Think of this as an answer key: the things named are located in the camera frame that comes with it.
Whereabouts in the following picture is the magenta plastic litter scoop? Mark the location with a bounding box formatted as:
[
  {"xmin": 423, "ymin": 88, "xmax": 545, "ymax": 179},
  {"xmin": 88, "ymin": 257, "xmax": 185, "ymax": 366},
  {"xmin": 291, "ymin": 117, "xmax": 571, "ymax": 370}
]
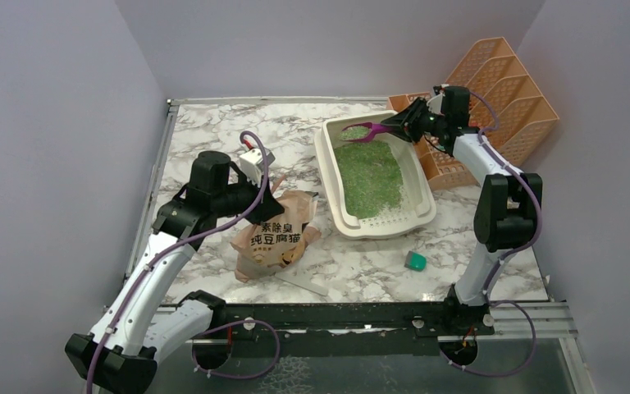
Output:
[{"xmin": 339, "ymin": 122, "xmax": 394, "ymax": 143}]

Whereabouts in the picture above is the orange cat litter bag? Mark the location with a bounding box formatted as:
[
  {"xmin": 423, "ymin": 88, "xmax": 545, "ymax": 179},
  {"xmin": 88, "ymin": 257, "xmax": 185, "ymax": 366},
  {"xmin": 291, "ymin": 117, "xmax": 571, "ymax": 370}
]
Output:
[{"xmin": 231, "ymin": 190, "xmax": 321, "ymax": 282}]

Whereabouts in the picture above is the white plastic litter box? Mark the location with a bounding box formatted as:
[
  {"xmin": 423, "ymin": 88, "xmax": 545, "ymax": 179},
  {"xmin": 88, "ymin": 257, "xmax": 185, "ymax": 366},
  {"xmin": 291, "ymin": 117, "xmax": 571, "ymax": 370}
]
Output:
[{"xmin": 313, "ymin": 110, "xmax": 436, "ymax": 239}]

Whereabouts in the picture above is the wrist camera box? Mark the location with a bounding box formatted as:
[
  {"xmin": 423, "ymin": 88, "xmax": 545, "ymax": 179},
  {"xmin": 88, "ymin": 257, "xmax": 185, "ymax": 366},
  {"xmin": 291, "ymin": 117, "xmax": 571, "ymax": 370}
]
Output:
[
  {"xmin": 238, "ymin": 148, "xmax": 275, "ymax": 186},
  {"xmin": 427, "ymin": 84, "xmax": 448, "ymax": 114}
]

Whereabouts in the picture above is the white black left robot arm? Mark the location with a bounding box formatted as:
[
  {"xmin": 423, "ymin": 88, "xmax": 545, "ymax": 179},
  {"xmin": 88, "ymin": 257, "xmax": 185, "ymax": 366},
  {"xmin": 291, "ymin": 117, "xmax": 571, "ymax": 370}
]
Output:
[{"xmin": 65, "ymin": 148, "xmax": 284, "ymax": 393}]

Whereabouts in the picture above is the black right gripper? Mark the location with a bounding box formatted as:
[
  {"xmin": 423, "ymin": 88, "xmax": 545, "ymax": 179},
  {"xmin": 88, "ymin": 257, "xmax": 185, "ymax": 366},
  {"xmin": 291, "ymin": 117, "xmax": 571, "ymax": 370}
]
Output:
[{"xmin": 381, "ymin": 98, "xmax": 446, "ymax": 144}]

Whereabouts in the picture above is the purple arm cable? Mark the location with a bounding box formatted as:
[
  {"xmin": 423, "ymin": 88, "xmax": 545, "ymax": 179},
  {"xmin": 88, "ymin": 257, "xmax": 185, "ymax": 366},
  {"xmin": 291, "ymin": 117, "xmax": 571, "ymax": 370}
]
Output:
[
  {"xmin": 438, "ymin": 89, "xmax": 543, "ymax": 379},
  {"xmin": 85, "ymin": 130, "xmax": 282, "ymax": 394}
]

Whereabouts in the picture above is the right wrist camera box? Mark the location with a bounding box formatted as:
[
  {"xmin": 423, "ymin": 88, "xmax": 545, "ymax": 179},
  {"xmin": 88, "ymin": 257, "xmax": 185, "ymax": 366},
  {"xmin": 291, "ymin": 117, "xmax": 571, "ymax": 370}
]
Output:
[{"xmin": 427, "ymin": 84, "xmax": 448, "ymax": 114}]

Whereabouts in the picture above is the small green box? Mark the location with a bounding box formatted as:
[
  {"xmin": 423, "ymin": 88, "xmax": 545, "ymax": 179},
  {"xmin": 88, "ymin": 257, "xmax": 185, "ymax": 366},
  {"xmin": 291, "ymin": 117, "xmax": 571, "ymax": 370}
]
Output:
[{"xmin": 404, "ymin": 251, "xmax": 427, "ymax": 272}]

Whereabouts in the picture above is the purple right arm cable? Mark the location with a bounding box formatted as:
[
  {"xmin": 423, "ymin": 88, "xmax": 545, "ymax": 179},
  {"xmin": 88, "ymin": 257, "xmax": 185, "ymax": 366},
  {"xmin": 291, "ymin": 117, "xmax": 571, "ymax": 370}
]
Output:
[{"xmin": 438, "ymin": 89, "xmax": 543, "ymax": 379}]

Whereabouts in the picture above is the green cat litter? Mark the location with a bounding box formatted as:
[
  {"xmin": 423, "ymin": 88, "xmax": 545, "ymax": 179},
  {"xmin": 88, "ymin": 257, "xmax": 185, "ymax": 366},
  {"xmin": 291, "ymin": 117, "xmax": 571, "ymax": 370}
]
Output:
[{"xmin": 334, "ymin": 140, "xmax": 403, "ymax": 219}]

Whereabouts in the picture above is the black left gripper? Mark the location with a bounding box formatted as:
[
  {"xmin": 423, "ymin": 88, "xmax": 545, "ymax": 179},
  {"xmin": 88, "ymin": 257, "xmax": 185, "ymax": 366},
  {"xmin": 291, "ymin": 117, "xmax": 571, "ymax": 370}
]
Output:
[{"xmin": 213, "ymin": 170, "xmax": 286, "ymax": 225}]

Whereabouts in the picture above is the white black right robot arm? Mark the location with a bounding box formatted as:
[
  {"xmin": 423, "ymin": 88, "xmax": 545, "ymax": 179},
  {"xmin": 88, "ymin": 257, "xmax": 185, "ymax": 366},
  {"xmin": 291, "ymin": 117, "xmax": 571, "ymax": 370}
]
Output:
[{"xmin": 381, "ymin": 85, "xmax": 543, "ymax": 334}]

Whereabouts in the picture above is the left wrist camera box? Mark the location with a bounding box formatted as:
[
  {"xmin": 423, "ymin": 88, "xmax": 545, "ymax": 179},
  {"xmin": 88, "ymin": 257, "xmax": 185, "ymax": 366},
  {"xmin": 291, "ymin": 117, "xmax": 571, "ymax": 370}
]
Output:
[{"xmin": 238, "ymin": 148, "xmax": 275, "ymax": 186}]

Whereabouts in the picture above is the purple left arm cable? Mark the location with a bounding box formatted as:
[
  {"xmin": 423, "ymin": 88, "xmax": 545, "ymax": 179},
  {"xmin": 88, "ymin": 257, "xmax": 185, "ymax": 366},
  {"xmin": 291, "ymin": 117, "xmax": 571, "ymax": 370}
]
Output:
[{"xmin": 85, "ymin": 130, "xmax": 282, "ymax": 394}]

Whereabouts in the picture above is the black metal base rail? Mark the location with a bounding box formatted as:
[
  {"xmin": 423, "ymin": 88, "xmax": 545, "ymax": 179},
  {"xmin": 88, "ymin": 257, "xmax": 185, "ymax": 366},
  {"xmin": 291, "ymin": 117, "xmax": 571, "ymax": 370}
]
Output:
[{"xmin": 208, "ymin": 301, "xmax": 495, "ymax": 337}]

